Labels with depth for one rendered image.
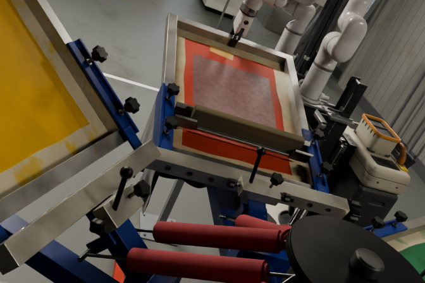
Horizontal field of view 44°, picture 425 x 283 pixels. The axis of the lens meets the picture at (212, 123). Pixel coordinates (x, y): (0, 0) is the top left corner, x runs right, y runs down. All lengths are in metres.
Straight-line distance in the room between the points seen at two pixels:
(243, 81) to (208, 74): 0.15
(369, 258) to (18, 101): 0.83
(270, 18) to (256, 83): 6.16
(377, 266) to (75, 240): 1.98
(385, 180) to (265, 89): 0.92
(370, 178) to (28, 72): 1.85
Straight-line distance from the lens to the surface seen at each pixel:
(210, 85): 1.98
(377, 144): 2.83
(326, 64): 2.30
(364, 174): 2.74
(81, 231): 2.86
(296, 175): 1.86
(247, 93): 2.05
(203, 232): 1.18
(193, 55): 2.09
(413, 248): 2.11
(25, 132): 1.26
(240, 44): 2.25
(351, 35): 2.20
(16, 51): 1.38
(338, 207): 1.73
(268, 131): 1.77
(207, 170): 1.54
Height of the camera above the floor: 1.86
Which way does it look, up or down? 25 degrees down
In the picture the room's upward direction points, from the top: 25 degrees clockwise
